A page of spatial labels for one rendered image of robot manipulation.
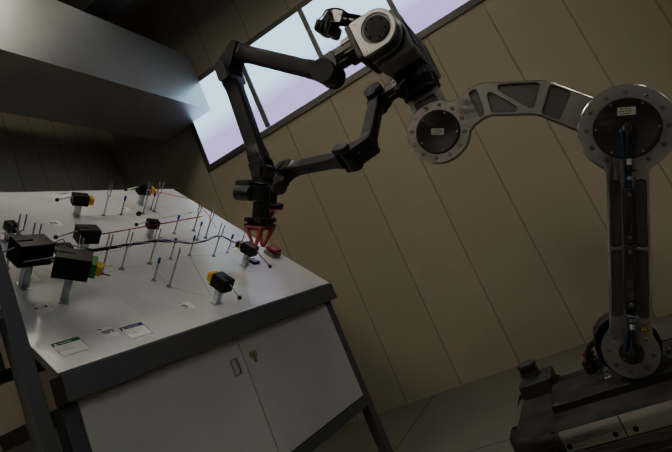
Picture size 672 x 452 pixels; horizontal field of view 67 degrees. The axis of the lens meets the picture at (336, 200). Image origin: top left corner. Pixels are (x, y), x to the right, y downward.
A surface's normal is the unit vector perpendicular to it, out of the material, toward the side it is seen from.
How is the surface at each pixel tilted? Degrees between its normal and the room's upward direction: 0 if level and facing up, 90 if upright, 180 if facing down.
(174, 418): 90
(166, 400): 90
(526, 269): 90
